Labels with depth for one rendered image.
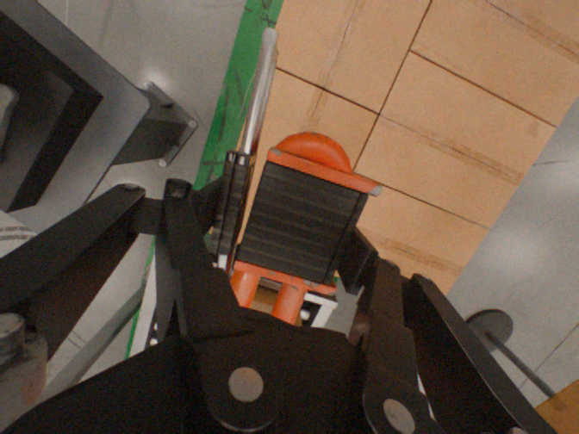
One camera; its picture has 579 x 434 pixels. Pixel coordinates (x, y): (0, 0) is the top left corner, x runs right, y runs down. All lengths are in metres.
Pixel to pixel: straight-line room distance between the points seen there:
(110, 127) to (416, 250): 1.05
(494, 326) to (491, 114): 1.68
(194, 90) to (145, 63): 0.26
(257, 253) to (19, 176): 0.71
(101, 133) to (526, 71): 1.26
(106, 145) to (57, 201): 0.22
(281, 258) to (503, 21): 1.05
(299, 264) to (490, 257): 1.96
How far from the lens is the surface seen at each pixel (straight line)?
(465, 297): 2.15
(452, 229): 1.11
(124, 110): 0.74
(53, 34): 0.84
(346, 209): 0.16
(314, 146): 0.16
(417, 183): 0.98
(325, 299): 0.98
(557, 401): 1.86
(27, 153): 0.79
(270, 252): 0.16
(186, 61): 1.51
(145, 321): 1.17
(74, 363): 1.33
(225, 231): 0.16
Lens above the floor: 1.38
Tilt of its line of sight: 72 degrees down
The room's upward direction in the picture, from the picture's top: 174 degrees clockwise
